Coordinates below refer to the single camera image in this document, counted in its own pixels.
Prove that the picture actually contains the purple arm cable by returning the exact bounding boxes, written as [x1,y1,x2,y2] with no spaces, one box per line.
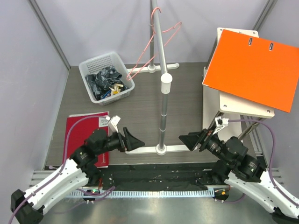
[228,119,299,208]
[7,115,117,224]

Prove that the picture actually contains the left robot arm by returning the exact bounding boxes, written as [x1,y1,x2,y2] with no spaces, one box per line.
[10,127,145,224]

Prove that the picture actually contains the dark shark-print shorts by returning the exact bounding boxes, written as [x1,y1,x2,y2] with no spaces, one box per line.
[85,66,128,100]

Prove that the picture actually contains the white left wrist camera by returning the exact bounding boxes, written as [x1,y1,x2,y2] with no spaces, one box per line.
[105,115,121,133]

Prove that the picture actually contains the white perforated plastic basket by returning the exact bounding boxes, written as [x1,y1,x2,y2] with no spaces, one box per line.
[79,52,135,106]

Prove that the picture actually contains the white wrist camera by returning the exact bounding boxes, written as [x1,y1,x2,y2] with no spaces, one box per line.
[105,115,121,133]
[213,116,229,135]

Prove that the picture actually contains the pink wire hanger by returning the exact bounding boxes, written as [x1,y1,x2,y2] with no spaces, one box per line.
[126,7,182,81]

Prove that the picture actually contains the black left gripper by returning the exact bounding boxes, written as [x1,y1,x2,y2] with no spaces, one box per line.
[96,126,144,155]

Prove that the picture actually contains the red notebook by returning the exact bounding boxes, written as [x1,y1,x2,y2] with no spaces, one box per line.
[63,112,109,160]

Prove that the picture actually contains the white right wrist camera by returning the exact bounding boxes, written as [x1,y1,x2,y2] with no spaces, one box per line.
[213,116,229,135]

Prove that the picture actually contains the orange binder folder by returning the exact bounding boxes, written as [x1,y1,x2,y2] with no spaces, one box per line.
[202,30,299,112]

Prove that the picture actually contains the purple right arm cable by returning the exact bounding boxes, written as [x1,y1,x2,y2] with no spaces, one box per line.
[228,119,299,208]

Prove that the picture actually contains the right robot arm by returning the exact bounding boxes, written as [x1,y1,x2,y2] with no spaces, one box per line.
[179,129,299,224]

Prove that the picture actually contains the white slotted cable duct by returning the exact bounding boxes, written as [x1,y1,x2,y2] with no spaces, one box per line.
[65,189,214,199]

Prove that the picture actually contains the grey clothes rack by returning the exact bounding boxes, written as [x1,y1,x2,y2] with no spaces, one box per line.
[127,0,189,156]

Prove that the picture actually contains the white wooden shelf stand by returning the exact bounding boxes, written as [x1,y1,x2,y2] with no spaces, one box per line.
[202,27,275,140]

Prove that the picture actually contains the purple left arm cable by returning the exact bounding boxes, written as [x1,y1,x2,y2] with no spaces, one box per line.
[7,115,117,224]

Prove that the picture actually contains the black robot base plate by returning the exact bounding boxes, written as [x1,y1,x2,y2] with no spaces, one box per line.
[93,163,226,191]

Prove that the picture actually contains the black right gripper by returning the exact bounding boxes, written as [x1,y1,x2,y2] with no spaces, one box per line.
[178,125,232,165]

